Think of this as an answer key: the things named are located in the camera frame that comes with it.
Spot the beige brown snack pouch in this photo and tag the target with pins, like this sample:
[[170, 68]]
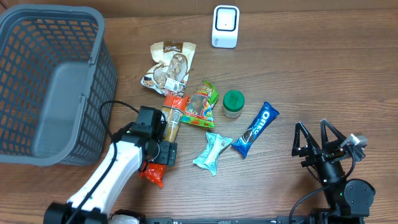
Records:
[[173, 63]]

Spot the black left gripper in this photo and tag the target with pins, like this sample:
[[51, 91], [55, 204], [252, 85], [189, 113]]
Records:
[[168, 153]]

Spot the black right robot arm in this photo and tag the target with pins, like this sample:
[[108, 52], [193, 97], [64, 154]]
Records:
[[331, 163]]

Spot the green lid small jar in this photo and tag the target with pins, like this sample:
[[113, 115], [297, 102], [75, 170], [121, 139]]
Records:
[[233, 103]]

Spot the light blue snack packet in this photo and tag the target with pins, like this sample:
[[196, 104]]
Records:
[[208, 159]]

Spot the white barcode scanner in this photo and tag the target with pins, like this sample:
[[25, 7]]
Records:
[[225, 27]]

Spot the blue Oreo cookie pack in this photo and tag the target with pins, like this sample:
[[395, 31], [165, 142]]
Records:
[[264, 118]]

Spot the orange cracker pack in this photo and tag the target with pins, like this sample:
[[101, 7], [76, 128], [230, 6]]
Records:
[[173, 109]]

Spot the grey plastic shopping basket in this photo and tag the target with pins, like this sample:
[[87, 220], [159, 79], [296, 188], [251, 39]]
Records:
[[57, 77]]

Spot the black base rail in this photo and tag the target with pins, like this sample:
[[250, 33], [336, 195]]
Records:
[[125, 217]]

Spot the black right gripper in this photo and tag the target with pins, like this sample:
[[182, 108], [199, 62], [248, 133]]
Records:
[[328, 150]]

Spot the green colourful candy bag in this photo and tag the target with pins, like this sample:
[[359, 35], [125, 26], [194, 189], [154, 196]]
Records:
[[199, 108]]

